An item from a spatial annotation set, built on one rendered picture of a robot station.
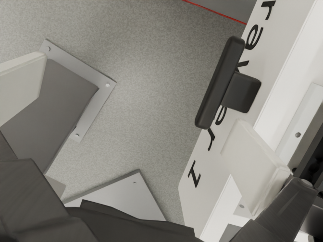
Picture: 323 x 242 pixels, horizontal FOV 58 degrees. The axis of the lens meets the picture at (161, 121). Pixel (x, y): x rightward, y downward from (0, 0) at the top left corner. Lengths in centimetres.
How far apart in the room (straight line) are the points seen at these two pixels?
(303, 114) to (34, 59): 26
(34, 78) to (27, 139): 45
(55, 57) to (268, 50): 99
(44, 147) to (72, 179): 74
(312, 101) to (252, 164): 18
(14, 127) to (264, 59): 51
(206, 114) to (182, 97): 95
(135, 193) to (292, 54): 115
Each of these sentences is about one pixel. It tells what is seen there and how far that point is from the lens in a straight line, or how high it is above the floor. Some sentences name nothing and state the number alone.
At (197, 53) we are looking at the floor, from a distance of 115.
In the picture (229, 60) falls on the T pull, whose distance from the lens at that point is 22.
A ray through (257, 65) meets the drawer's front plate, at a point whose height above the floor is 89.
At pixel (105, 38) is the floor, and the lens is 114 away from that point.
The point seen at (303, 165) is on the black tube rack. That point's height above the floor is 87.
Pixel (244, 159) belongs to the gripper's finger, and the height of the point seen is 97.
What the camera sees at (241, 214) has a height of 89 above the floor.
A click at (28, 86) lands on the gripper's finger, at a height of 96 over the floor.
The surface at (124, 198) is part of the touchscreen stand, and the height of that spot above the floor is 3.
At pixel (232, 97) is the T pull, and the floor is 91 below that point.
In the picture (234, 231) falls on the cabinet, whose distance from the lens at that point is 94.
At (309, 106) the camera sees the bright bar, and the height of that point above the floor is 85.
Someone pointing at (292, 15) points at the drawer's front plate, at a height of 91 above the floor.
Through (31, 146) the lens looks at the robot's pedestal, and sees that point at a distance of 61.
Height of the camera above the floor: 112
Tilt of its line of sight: 70 degrees down
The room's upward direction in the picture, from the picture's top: 171 degrees clockwise
